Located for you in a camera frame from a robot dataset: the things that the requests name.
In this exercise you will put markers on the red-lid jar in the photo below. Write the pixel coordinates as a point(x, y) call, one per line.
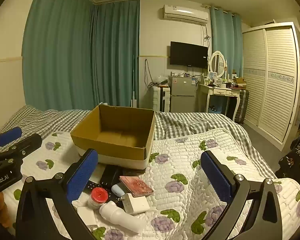
point(99, 196)

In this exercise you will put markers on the pink patterned case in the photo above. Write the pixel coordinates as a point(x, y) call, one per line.
point(136, 185)

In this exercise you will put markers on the white dressing table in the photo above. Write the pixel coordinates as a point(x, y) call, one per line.
point(222, 92)

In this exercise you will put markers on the dark floral clothing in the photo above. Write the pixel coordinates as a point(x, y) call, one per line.
point(295, 160)

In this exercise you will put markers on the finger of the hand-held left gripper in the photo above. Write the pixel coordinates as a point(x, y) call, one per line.
point(27, 143)
point(8, 135)

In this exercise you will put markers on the silver small fridge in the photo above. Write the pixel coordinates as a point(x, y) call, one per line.
point(182, 92)

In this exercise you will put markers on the black wall television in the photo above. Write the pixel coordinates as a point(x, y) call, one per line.
point(188, 54)

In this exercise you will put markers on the white louvred wardrobe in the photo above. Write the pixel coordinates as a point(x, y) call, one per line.
point(272, 80)

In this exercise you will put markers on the white charger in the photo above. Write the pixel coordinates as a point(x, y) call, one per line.
point(136, 202)

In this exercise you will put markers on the person's left hand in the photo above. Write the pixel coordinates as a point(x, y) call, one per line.
point(1, 205)

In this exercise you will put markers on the silver suitcase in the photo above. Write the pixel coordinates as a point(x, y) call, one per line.
point(242, 105)

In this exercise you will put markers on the small photo frame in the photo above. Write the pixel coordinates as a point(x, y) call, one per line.
point(213, 75)

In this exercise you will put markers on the flat white box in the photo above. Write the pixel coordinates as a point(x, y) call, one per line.
point(87, 216)

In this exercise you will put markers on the clear plastic bag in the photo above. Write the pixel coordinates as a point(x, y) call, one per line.
point(161, 81)

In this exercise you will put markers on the grey checked bedsheet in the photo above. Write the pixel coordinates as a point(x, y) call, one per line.
point(190, 125)

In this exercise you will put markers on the white mop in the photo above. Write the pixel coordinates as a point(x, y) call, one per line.
point(134, 100)

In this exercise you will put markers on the white plastic bottle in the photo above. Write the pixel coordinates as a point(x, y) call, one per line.
point(120, 216)

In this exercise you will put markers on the narrow teal curtain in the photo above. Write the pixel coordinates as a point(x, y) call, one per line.
point(225, 37)

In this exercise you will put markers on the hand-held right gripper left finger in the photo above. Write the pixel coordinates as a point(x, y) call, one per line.
point(82, 176)

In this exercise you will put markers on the light blue case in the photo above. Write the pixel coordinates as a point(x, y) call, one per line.
point(118, 189)

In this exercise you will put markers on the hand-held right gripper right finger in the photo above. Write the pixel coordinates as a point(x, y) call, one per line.
point(215, 177)

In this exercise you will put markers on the white suitcase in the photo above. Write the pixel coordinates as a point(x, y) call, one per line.
point(161, 98)

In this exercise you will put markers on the white air conditioner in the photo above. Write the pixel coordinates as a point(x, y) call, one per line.
point(185, 13)

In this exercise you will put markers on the wide teal curtain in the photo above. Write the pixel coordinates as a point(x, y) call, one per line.
point(57, 55)

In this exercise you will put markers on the small brown cardboard box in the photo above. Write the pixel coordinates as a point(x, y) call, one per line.
point(240, 81)

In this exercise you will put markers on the floral white quilt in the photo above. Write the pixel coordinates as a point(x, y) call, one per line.
point(180, 160)

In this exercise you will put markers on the white oval mirror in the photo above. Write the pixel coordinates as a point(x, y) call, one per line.
point(218, 63)

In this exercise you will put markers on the black remote control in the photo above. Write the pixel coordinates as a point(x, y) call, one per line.
point(92, 186)

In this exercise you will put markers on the blue basket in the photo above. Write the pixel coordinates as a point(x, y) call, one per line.
point(214, 109)

